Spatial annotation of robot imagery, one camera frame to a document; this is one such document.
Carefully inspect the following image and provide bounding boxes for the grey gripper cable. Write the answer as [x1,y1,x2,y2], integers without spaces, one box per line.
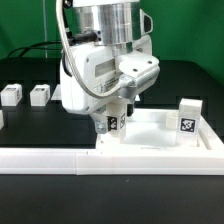
[55,0,138,100]

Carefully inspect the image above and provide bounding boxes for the white sheet with fiducial tags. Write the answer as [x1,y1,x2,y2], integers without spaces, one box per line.
[51,84,62,101]

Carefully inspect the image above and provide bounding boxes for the white L-shaped fixture wall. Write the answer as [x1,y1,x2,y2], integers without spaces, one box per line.
[0,119,224,175]

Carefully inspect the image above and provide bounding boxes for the white part at left edge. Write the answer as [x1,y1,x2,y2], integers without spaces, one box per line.
[0,110,4,130]

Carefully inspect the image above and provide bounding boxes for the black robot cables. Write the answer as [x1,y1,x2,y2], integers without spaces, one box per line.
[7,0,77,59]

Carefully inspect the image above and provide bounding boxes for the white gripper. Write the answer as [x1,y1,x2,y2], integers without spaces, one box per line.
[60,35,160,134]

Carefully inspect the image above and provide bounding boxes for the white square tabletop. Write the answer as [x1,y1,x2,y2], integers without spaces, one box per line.
[96,109,205,149]

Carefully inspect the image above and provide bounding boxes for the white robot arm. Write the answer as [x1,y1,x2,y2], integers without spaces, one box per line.
[56,0,160,134]

